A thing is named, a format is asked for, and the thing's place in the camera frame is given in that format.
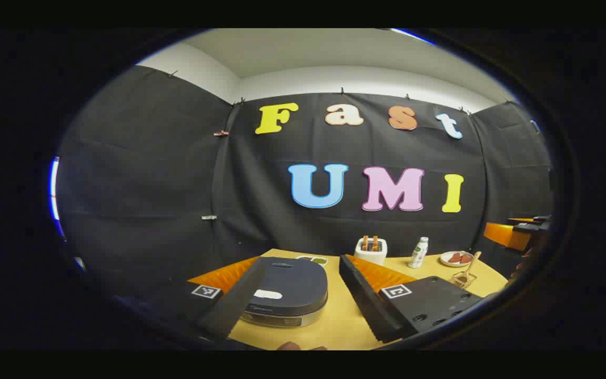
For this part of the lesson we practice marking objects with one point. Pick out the white divided sauce dish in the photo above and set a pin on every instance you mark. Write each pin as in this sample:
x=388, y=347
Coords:
x=313, y=260

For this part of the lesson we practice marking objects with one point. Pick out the white toaster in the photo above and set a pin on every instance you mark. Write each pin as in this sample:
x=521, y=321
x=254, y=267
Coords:
x=370, y=256

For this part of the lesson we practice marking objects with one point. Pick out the computer monitor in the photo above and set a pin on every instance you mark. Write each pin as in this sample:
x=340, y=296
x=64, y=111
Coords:
x=53, y=195

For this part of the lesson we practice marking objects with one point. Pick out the dark grey rice cooker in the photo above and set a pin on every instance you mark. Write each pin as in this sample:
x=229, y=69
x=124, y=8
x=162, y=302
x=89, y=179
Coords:
x=292, y=284

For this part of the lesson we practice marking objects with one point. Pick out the red meat piece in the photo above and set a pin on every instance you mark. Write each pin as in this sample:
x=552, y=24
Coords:
x=454, y=258
x=466, y=258

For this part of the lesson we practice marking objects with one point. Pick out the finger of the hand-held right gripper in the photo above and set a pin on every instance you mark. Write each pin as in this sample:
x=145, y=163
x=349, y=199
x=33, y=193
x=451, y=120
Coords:
x=503, y=234

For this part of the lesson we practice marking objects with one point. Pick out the white drink bottle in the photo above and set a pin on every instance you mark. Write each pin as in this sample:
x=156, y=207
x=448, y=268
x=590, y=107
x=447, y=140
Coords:
x=418, y=253

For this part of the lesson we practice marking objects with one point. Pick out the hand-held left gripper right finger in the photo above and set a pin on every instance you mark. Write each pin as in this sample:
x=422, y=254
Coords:
x=361, y=295

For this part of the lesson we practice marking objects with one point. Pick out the white plate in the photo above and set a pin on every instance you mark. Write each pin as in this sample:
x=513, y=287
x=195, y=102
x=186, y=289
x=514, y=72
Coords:
x=445, y=259

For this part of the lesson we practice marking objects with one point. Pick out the wooden spoon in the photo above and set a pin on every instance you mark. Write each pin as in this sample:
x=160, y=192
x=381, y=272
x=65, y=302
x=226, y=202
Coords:
x=471, y=266

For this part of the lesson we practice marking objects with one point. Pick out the black backdrop cloth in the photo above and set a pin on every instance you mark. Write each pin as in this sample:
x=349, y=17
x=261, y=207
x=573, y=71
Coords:
x=150, y=184

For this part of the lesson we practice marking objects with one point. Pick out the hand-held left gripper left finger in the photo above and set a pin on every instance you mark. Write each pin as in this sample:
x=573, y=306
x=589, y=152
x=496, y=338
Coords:
x=240, y=295

